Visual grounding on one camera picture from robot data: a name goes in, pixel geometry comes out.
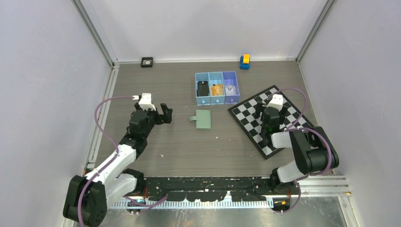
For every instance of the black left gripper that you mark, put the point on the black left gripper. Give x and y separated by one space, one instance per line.
166 112

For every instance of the small black square box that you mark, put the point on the small black square box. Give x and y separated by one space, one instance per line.
146 62

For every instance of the aluminium frame rail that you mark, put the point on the aluminium frame rail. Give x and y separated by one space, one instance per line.
319 186

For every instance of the blue three-compartment tray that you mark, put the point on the blue three-compartment tray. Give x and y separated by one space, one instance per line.
219 77

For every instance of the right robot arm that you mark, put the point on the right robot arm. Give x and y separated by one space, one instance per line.
312 150

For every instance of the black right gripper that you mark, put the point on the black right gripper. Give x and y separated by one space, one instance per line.
283 114

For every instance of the black card in tray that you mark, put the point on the black card in tray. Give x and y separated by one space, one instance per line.
202 88

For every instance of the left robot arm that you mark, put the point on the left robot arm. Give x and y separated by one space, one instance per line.
89 197

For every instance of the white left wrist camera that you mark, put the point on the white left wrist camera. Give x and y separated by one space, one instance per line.
145 101

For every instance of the white patterned card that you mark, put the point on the white patterned card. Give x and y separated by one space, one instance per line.
230 90

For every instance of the black white checkerboard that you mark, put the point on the black white checkerboard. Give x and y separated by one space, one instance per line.
243 113

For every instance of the blue yellow toy block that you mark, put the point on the blue yellow toy block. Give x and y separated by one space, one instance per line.
244 62

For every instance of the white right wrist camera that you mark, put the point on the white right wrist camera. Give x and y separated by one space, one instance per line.
276 102

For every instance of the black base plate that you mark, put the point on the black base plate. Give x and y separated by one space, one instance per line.
208 189

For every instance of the mint green card holder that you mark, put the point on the mint green card holder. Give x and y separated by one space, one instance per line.
202 119

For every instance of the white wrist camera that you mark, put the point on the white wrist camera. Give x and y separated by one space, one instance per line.
276 102
145 101

